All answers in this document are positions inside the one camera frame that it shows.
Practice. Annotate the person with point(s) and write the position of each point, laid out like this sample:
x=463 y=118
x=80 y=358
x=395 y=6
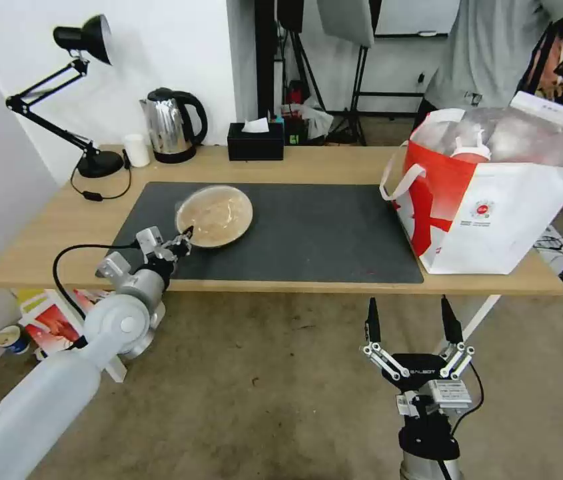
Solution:
x=491 y=50

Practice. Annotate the whiteboard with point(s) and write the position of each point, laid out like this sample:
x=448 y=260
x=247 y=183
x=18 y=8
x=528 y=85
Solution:
x=411 y=17

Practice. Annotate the black light stand tripod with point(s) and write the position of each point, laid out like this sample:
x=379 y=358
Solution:
x=311 y=80

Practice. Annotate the steel electric kettle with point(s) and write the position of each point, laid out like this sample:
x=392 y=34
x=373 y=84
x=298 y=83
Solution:
x=171 y=125

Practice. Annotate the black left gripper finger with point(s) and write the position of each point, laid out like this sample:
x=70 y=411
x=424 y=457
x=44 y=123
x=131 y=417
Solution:
x=186 y=233
x=182 y=246

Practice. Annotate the black desk mat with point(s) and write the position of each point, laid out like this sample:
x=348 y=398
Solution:
x=291 y=230

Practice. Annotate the grey softbox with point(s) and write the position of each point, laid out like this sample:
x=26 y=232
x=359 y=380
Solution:
x=346 y=17

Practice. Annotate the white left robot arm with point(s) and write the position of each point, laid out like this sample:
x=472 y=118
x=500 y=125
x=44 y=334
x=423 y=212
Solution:
x=56 y=385

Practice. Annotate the red squeeze bottle white cap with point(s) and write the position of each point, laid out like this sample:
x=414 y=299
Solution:
x=471 y=150

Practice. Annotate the wooden table white legs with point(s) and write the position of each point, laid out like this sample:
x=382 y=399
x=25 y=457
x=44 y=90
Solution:
x=311 y=170

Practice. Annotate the crumpled clear plastic bag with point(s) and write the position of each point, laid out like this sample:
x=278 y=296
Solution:
x=315 y=120

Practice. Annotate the instant noodle cup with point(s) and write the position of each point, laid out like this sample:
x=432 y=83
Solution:
x=11 y=341

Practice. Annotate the black desk lamp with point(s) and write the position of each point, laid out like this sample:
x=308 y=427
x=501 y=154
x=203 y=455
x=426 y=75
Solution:
x=69 y=95

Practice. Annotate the white and red takeout bag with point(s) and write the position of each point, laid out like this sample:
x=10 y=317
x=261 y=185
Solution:
x=481 y=210

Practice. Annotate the white cylindrical cup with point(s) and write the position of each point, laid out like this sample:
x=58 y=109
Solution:
x=136 y=150

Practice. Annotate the black pillar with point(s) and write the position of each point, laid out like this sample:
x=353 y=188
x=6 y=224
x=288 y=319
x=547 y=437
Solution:
x=264 y=57

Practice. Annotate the clear lidded takeout food bowl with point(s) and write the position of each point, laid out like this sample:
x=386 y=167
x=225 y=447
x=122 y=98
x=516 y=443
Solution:
x=216 y=215

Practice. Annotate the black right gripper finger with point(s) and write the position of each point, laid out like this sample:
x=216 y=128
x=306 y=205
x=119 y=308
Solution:
x=453 y=327
x=373 y=322

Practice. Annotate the red and white paper bag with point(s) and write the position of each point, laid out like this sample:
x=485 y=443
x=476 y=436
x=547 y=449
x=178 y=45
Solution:
x=51 y=317

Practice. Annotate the black tissue box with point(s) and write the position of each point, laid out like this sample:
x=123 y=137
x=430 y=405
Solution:
x=255 y=140

